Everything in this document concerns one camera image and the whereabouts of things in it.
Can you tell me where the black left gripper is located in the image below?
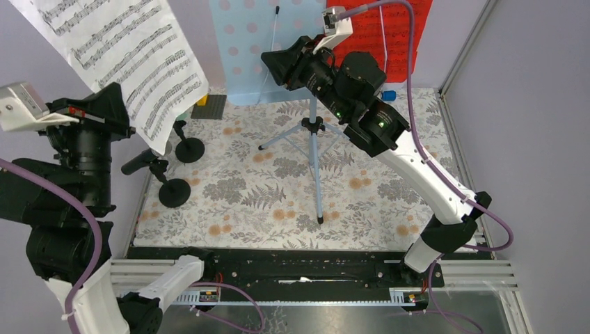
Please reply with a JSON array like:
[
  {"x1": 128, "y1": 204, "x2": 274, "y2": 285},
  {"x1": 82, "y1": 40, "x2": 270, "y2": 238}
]
[{"x1": 44, "y1": 78, "x2": 141, "y2": 206}]

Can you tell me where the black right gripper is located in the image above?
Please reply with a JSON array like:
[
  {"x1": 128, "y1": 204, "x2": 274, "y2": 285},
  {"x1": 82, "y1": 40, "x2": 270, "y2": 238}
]
[{"x1": 259, "y1": 35, "x2": 351, "y2": 122}]

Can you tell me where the light blue music stand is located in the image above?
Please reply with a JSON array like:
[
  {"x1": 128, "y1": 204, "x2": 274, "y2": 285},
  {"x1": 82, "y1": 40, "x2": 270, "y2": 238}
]
[{"x1": 207, "y1": 0, "x2": 434, "y2": 225}]

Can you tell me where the white sheet music page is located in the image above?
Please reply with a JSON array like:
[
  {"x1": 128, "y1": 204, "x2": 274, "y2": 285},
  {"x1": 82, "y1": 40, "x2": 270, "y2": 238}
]
[{"x1": 13, "y1": 0, "x2": 209, "y2": 153}]

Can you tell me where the red sheet music page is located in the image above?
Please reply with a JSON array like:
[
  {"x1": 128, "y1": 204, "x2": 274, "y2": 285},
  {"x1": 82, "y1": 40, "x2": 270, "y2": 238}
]
[{"x1": 328, "y1": 1, "x2": 433, "y2": 84}]

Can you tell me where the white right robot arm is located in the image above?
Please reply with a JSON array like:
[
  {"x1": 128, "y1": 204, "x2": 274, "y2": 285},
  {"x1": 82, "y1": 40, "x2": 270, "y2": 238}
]
[{"x1": 261, "y1": 36, "x2": 492, "y2": 287}]

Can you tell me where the black silver microphone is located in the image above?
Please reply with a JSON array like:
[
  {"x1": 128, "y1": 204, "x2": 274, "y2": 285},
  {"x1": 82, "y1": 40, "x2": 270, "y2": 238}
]
[{"x1": 121, "y1": 141, "x2": 172, "y2": 175}]

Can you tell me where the mint green microphone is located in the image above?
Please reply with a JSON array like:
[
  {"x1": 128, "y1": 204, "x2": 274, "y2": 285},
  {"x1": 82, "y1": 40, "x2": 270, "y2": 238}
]
[{"x1": 175, "y1": 109, "x2": 192, "y2": 122}]

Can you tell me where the orange toy brick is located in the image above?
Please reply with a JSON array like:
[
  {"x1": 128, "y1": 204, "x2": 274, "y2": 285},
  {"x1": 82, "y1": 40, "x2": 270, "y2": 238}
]
[{"x1": 196, "y1": 94, "x2": 209, "y2": 106}]

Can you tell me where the black far microphone stand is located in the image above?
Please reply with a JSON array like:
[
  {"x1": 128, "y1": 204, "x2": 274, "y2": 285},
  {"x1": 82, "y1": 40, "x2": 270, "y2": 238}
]
[{"x1": 173, "y1": 120, "x2": 205, "y2": 164}]

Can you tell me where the black microphone stand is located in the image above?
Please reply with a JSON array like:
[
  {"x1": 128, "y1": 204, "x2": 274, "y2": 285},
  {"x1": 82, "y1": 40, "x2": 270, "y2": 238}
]
[
  {"x1": 149, "y1": 159, "x2": 191, "y2": 208},
  {"x1": 173, "y1": 120, "x2": 205, "y2": 164}
]

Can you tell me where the dark grey brick baseplate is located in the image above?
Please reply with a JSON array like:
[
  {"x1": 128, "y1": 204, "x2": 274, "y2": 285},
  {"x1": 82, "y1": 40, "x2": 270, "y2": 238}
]
[{"x1": 191, "y1": 95, "x2": 227, "y2": 120}]

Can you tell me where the blue toy brick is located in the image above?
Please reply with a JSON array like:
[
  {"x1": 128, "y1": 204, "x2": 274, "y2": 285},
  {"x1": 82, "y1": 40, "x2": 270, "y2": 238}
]
[{"x1": 381, "y1": 90, "x2": 397, "y2": 102}]

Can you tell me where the black near microphone stand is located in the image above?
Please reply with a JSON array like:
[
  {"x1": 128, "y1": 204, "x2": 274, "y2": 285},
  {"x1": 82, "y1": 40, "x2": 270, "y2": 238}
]
[{"x1": 149, "y1": 159, "x2": 191, "y2": 208}]

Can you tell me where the floral patterned table mat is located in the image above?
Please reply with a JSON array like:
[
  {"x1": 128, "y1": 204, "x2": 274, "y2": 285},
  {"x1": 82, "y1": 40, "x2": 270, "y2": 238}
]
[{"x1": 134, "y1": 86, "x2": 480, "y2": 253}]

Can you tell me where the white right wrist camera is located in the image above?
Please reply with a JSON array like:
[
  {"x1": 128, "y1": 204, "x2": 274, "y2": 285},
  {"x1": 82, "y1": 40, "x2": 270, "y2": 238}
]
[{"x1": 312, "y1": 6, "x2": 353, "y2": 54}]

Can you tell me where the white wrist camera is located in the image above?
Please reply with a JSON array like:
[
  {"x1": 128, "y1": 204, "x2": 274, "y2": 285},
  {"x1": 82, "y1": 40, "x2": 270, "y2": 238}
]
[
  {"x1": 312, "y1": 6, "x2": 353, "y2": 54},
  {"x1": 1, "y1": 81, "x2": 79, "y2": 132}
]

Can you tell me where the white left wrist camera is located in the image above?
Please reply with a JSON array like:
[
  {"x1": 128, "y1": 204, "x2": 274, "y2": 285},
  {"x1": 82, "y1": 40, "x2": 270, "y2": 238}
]
[{"x1": 1, "y1": 81, "x2": 79, "y2": 132}]

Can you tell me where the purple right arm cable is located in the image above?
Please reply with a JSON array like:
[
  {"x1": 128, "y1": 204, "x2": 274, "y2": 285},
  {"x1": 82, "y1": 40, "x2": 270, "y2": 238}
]
[{"x1": 338, "y1": 0, "x2": 515, "y2": 253}]

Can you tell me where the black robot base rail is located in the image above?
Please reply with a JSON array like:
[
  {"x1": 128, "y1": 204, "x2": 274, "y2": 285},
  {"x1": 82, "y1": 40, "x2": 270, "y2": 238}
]
[{"x1": 113, "y1": 247, "x2": 444, "y2": 303}]

